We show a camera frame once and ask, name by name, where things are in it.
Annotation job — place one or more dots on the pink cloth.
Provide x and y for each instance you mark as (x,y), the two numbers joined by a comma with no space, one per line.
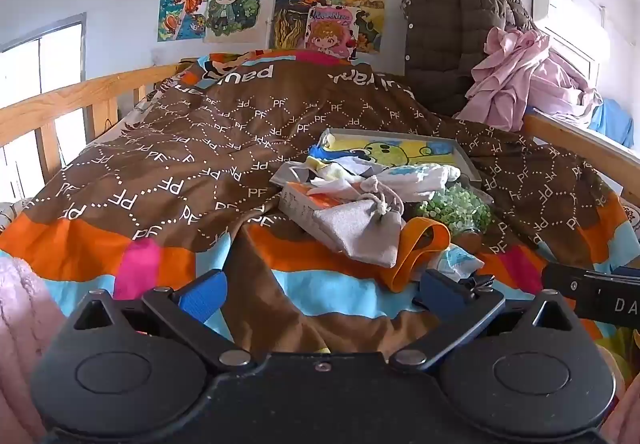
(520,74)

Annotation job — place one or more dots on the blond character wall poster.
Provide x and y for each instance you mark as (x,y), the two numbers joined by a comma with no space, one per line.
(235,4)

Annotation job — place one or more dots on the pleated face mask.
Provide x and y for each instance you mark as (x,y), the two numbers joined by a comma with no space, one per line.
(335,186)

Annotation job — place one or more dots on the window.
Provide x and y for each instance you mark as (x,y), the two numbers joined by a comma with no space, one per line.
(45,69)

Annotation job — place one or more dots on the dark seaweed fish wall poster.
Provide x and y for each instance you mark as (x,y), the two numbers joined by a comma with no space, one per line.
(295,9)

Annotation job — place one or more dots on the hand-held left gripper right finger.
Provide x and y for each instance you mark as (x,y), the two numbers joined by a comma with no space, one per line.
(442,296)

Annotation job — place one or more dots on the pink fluffy blanket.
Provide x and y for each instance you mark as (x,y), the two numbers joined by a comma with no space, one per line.
(25,324)

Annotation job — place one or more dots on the pink framed girl wall poster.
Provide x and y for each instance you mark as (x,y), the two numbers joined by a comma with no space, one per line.
(330,34)

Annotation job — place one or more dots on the colourful picture tray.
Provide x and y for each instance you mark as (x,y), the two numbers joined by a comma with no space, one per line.
(400,149)

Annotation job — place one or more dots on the brown quilted jacket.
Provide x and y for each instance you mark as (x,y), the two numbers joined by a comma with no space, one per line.
(450,34)

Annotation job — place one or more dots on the brown printed blanket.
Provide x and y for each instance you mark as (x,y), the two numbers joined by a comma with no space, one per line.
(200,149)

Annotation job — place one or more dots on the orange and white box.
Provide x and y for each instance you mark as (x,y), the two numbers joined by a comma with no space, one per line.
(300,204)

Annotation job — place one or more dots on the orange fabric band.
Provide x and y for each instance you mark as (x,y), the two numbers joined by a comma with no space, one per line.
(405,259)

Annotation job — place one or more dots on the pastel striped white cloth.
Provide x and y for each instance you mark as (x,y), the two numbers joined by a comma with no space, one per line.
(420,181)

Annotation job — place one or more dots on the glass jar of green stars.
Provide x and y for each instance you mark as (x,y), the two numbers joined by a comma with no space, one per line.
(452,209)

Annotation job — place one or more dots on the plain wooden bed rail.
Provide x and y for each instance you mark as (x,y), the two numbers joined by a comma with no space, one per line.
(575,139)

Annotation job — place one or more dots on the white face mask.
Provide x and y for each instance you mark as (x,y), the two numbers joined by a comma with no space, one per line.
(292,173)

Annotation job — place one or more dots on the wooden slatted bed rail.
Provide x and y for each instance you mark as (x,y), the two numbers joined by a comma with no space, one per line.
(65,96)

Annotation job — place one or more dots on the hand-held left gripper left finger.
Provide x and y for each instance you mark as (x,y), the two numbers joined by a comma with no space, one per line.
(202,296)

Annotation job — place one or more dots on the white air conditioner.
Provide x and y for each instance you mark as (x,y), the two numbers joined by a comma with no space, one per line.
(565,6)

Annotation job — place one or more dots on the orange-haired girl blue wall poster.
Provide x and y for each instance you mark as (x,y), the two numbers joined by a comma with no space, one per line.
(182,4)

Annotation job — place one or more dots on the white box with blue print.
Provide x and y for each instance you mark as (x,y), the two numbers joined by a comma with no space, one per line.
(455,264)

